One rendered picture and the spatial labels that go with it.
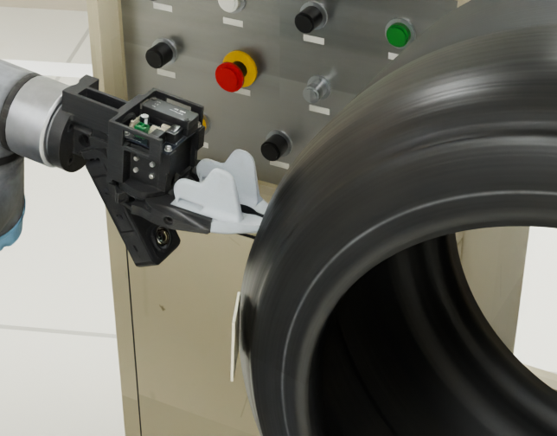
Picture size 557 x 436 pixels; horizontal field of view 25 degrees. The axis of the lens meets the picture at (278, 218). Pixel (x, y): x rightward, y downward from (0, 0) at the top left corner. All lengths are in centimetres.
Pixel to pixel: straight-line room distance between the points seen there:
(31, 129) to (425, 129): 41
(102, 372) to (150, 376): 84
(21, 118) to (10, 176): 9
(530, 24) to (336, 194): 17
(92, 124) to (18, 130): 7
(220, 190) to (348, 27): 61
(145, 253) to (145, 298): 82
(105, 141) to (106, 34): 69
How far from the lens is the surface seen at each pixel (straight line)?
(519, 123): 80
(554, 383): 139
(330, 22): 163
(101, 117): 109
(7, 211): 121
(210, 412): 203
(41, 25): 460
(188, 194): 107
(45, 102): 112
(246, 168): 108
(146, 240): 114
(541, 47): 84
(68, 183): 359
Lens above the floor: 182
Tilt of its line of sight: 32 degrees down
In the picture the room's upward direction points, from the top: straight up
